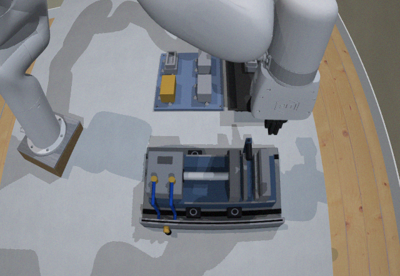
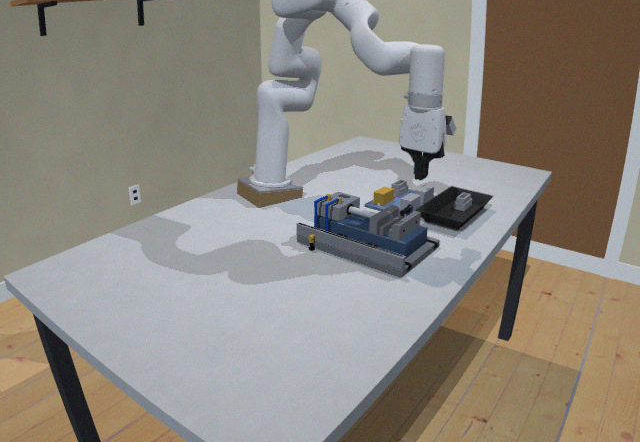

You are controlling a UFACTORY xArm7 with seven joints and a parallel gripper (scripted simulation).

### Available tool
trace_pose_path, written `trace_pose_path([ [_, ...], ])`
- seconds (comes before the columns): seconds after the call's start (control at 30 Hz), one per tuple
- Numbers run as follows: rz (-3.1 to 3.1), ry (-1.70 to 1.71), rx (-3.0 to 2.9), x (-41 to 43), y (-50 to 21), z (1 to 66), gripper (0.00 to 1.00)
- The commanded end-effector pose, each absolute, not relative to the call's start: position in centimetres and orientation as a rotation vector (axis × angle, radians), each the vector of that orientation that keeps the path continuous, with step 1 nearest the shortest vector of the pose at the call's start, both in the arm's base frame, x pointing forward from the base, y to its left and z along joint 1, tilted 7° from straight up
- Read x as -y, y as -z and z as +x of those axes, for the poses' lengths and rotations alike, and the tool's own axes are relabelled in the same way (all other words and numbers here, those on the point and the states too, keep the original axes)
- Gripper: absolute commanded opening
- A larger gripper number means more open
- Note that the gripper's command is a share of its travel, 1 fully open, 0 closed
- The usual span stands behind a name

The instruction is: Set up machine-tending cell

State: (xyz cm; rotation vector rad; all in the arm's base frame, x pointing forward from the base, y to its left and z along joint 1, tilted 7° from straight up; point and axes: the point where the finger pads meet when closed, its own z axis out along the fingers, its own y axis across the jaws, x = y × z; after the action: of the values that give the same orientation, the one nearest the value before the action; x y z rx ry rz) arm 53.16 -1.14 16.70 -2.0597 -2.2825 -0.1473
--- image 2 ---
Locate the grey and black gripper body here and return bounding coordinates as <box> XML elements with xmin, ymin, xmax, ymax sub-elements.
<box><xmin>399</xmin><ymin>103</ymin><xmax>446</xmax><ymax>154</ymax></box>

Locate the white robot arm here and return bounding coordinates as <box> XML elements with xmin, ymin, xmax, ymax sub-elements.
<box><xmin>250</xmin><ymin>0</ymin><xmax>445</xmax><ymax>188</ymax></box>

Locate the grey long flat bar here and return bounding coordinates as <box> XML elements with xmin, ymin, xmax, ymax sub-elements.
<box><xmin>380</xmin><ymin>215</ymin><xmax>404</xmax><ymax>236</ymax></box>

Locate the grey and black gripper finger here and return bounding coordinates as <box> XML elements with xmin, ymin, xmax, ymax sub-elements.
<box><xmin>401</xmin><ymin>147</ymin><xmax>422</xmax><ymax>180</ymax></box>
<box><xmin>418</xmin><ymin>141</ymin><xmax>445</xmax><ymax>181</ymax></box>

